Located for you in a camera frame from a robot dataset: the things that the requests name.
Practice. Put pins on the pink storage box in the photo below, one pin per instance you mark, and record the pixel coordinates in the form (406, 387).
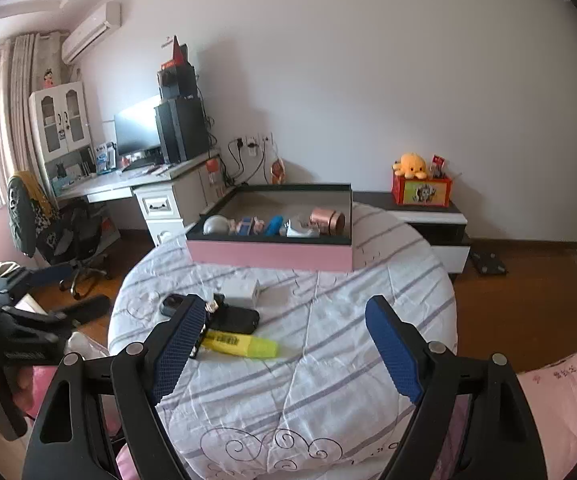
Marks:
(268, 257)

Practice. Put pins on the black office chair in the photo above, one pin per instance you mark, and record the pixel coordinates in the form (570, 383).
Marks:
(73, 240)

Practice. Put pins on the blue and white carton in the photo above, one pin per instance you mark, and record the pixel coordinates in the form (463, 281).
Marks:
(104, 157)

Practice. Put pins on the bottle with orange cap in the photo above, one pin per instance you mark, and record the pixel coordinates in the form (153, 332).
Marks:
(213, 172)

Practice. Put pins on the white air conditioner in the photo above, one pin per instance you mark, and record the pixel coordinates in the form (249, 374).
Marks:
(91, 32)

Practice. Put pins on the black box with red items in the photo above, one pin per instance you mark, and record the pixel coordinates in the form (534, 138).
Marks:
(176, 80)

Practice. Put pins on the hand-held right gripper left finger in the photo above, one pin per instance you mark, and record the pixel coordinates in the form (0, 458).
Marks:
(176, 355)

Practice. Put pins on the anatomy torso model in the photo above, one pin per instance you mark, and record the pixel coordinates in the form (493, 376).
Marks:
(278, 170)

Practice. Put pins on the yellow highlighter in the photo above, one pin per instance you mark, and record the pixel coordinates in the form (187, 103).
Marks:
(243, 344)

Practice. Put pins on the blue and yellow toy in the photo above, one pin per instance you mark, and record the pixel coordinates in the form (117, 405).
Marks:
(274, 225)

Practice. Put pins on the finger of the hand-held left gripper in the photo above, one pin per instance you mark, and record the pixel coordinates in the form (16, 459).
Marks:
(33, 317)

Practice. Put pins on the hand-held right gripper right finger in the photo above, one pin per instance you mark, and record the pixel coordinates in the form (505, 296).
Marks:
(393, 350)

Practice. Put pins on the rose gold cylinder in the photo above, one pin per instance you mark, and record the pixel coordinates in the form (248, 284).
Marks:
(327, 221)

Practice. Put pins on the orange octopus plush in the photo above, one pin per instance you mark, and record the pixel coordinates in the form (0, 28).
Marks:
(411, 165)

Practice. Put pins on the black and white low cabinet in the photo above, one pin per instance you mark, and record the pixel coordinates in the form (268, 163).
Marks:
(428, 222)

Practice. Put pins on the white cardboard box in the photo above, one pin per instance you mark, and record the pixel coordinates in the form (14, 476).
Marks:
(241, 290)

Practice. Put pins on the white hutch cabinet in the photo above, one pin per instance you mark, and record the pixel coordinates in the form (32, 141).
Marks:
(61, 120)

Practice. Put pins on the pastel building block model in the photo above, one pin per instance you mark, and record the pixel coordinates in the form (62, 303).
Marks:
(251, 225)

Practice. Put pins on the beige curtain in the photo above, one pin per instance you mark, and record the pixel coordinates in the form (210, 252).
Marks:
(16, 110)

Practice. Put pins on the black floor scale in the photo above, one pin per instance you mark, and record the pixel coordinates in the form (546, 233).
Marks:
(488, 262)

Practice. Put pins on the red storage box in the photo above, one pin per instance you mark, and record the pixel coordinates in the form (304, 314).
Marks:
(421, 191)

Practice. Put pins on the black wallet pouch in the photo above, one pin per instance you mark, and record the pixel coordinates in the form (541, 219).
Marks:
(233, 317)

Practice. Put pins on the white desk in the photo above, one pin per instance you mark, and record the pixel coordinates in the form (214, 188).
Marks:
(163, 195)

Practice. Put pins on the white ball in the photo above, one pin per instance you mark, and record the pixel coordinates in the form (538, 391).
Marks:
(216, 225)

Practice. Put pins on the black computer tower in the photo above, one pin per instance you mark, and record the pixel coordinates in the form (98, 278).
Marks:
(181, 127)

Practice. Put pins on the wall power outlet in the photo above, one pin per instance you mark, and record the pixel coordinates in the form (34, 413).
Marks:
(253, 140)

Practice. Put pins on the dark jacket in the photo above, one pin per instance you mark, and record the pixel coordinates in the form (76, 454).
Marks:
(21, 210)

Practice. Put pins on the computer monitor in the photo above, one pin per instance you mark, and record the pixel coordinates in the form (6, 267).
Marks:
(136, 130)

